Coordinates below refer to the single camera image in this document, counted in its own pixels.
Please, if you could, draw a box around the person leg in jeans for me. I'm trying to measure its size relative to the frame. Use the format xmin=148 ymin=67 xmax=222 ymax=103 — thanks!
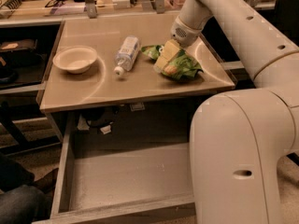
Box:
xmin=0 ymin=154 xmax=51 ymax=224

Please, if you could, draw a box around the open grey wooden drawer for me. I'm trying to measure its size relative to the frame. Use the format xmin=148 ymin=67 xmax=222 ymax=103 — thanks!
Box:
xmin=36 ymin=103 xmax=195 ymax=224

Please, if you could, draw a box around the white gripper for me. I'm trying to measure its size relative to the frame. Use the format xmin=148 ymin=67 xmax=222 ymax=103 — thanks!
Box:
xmin=153 ymin=17 xmax=201 ymax=73

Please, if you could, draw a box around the green rice chip bag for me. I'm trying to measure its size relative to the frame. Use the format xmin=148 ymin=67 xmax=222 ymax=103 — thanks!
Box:
xmin=141 ymin=45 xmax=203 ymax=80

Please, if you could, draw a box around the metal coil stand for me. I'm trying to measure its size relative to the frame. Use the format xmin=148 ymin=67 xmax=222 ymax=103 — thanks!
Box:
xmin=0 ymin=0 xmax=21 ymax=19

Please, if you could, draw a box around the white bowl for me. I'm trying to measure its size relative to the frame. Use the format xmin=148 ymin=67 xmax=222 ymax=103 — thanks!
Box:
xmin=52 ymin=46 xmax=97 ymax=74

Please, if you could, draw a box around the wooden cabinet table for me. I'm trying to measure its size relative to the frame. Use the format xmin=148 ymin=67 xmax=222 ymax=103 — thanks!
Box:
xmin=36 ymin=11 xmax=237 ymax=143

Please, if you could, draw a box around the clear plastic water bottle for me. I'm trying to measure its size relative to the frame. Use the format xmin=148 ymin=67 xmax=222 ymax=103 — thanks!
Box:
xmin=114 ymin=35 xmax=140 ymax=77

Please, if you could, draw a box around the black cable with white plug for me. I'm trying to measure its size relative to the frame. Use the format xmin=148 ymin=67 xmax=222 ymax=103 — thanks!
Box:
xmin=81 ymin=106 xmax=120 ymax=135

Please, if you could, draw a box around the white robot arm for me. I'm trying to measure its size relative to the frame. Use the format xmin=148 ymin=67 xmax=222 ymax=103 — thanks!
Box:
xmin=171 ymin=0 xmax=299 ymax=224

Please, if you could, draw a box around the brown shoe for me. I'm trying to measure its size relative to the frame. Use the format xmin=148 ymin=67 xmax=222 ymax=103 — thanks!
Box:
xmin=34 ymin=169 xmax=58 ymax=193

